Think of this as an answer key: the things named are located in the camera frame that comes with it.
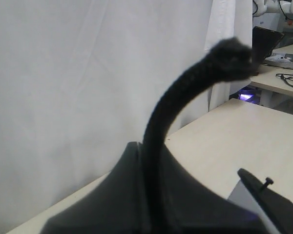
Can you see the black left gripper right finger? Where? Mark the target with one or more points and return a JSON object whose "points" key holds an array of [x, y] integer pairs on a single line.
{"points": [[188, 207]]}

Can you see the dark open box background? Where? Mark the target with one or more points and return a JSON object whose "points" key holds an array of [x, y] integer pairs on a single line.
{"points": [[263, 42]]}

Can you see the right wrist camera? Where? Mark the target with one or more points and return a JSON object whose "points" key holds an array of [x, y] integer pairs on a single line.
{"points": [[275, 211]]}

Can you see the white backdrop curtain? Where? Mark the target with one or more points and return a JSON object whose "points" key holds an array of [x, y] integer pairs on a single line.
{"points": [[79, 80]]}

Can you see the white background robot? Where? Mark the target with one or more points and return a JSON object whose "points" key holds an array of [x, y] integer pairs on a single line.
{"points": [[283, 7]]}

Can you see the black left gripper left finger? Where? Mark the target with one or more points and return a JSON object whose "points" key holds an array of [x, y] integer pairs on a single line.
{"points": [[118, 205]]}

